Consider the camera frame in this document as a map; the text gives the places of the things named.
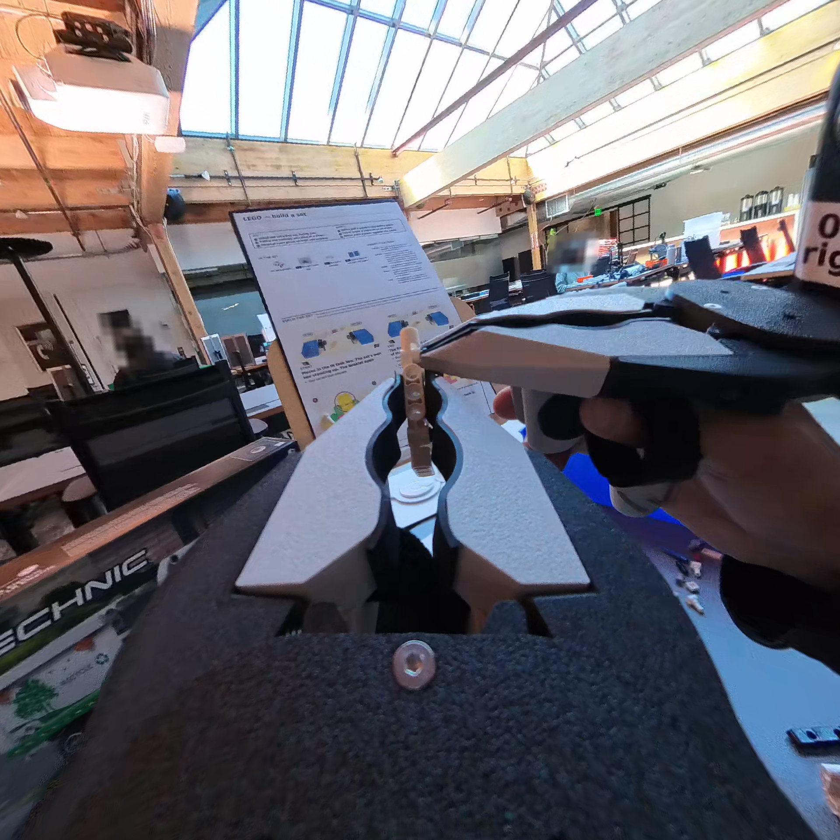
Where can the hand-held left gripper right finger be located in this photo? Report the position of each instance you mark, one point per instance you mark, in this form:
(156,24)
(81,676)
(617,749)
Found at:
(512,518)

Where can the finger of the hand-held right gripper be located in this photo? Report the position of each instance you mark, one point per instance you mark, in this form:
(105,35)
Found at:
(525,358)
(577,305)

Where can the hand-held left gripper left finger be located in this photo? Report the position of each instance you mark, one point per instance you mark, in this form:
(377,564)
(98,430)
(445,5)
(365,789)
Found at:
(308,512)

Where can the white lego beam assembly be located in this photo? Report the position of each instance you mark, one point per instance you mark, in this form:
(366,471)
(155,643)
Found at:
(417,400)

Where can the person's right forearm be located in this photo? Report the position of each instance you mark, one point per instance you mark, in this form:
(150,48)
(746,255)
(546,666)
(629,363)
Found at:
(787,610)

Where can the pile of small lego pieces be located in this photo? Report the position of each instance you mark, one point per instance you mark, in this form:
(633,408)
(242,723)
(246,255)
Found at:
(689,581)

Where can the lego set box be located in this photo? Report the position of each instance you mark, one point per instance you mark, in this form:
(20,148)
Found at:
(79,577)

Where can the black angled lego beam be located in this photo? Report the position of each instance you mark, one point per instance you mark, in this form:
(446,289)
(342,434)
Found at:
(814,735)

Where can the person's right hand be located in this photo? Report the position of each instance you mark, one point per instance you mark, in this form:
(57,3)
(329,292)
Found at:
(768,485)

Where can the black drink dispenser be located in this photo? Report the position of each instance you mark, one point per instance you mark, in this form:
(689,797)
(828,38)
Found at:
(776,201)
(761,205)
(746,208)

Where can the task instruction sign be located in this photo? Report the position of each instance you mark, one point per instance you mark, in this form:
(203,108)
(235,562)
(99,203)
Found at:
(341,275)

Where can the black round speaker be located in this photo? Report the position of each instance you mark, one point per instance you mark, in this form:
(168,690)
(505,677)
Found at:
(174,205)

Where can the black floor lamp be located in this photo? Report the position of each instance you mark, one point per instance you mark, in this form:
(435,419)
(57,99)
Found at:
(26,248)

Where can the white ceiling projector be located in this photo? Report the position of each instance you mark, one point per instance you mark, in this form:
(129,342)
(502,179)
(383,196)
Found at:
(98,92)

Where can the dark wall sign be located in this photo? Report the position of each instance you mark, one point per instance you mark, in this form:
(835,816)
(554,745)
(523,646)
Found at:
(43,348)

